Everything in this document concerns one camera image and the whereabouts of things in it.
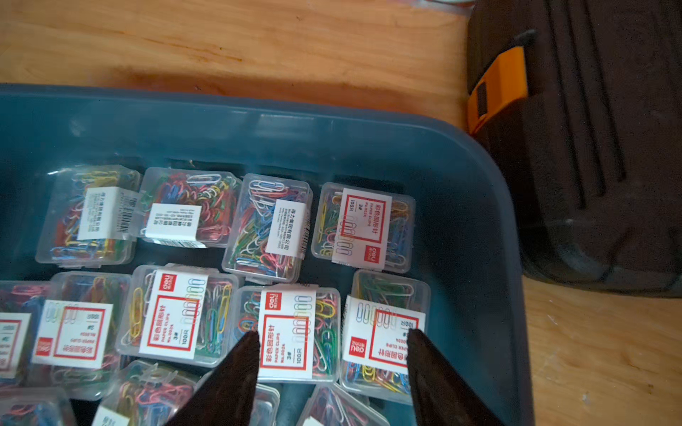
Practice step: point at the paper clip box back right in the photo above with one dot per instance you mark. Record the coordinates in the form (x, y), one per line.
(363, 228)

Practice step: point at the paper clip box right middle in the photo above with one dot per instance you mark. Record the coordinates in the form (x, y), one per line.
(379, 312)

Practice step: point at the black tool case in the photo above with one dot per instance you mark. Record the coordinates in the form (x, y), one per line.
(579, 104)

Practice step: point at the paper clip box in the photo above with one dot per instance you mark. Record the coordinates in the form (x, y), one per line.
(270, 230)
(177, 314)
(363, 228)
(379, 312)
(298, 327)

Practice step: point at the paper clip box front right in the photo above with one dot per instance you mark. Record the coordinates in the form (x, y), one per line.
(298, 327)

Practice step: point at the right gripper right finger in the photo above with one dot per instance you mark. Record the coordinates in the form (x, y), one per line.
(440, 395)

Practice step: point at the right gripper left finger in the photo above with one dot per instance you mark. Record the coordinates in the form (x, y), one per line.
(227, 396)

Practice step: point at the blue plastic storage tray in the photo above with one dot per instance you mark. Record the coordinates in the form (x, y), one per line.
(465, 244)

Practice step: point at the paper clip box back middle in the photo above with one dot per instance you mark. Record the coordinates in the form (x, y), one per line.
(270, 230)

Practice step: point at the paper clip box front left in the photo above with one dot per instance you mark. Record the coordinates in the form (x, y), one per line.
(177, 314)

